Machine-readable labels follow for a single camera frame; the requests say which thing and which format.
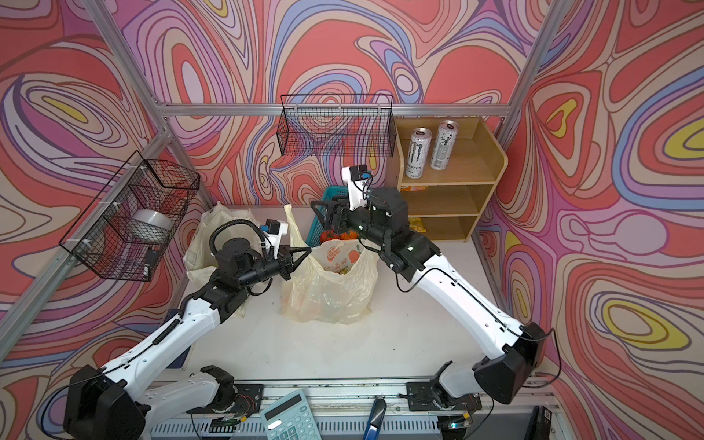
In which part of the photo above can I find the black device bottom right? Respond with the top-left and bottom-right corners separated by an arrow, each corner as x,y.
524,406 -> 552,440

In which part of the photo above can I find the white Monster can left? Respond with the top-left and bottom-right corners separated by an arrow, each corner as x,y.
405,128 -> 432,179

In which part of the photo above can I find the orange toy pepper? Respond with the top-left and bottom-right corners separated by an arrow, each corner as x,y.
339,230 -> 359,240

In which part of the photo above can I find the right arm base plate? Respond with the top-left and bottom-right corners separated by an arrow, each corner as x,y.
403,379 -> 483,414

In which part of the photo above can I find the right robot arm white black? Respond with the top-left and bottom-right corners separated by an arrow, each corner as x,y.
310,188 -> 548,404

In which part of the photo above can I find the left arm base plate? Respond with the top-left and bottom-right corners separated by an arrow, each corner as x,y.
188,383 -> 264,417

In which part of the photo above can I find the blue handled tool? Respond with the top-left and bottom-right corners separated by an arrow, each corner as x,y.
363,398 -> 387,440

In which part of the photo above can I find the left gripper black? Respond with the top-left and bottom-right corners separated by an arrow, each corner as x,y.
234,246 -> 310,293

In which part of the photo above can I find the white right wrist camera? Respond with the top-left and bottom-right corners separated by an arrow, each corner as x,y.
342,164 -> 372,211

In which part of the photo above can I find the red toy tomato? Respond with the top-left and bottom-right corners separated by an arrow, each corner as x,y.
320,230 -> 339,244

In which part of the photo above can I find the white energy can right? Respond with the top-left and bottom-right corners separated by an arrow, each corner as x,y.
430,120 -> 459,171

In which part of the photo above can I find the teal plastic basket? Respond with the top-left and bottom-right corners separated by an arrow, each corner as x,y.
305,186 -> 348,248

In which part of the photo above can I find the beige canvas tote bag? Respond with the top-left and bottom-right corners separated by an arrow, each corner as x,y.
182,202 -> 265,318

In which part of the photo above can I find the teal calculator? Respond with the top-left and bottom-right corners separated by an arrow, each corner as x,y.
260,390 -> 321,440

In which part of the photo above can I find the yellowish plastic grocery bag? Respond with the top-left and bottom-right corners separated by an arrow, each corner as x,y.
282,239 -> 379,325

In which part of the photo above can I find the silver tape roll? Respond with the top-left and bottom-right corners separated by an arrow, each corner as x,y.
128,209 -> 173,244

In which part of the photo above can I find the yellow chip packet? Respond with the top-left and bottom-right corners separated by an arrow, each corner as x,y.
409,217 -> 426,233

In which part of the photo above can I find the black wire basket back wall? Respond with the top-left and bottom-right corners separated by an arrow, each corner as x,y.
277,93 -> 396,159

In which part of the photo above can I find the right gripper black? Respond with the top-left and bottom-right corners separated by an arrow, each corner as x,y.
311,192 -> 390,249

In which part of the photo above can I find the black wire basket wall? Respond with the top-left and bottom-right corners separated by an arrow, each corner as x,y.
277,93 -> 396,159
60,152 -> 200,282

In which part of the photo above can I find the wooden shelf unit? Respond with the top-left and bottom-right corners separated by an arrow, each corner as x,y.
381,117 -> 508,241

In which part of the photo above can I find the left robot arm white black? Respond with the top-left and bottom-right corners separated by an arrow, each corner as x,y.
63,219 -> 312,439

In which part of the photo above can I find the black wire basket left wall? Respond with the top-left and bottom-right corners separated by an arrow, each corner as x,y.
60,152 -> 200,282

